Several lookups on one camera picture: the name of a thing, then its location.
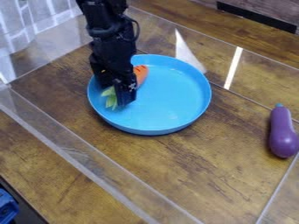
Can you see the orange toy carrot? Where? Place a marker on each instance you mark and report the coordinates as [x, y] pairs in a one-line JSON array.
[[110, 92]]

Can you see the blue object at corner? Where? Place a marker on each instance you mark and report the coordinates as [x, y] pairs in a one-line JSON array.
[[8, 207]]

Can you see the purple toy eggplant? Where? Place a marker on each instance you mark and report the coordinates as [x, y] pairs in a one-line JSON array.
[[283, 138]]

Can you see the clear acrylic enclosure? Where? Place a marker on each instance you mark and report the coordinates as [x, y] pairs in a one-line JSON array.
[[84, 173]]

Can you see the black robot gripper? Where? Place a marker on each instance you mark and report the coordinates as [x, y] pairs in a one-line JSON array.
[[114, 46]]

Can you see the black bar in background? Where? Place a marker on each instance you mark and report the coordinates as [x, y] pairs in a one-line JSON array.
[[266, 20]]

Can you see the blue round plate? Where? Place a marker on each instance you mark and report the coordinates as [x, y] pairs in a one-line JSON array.
[[171, 100]]

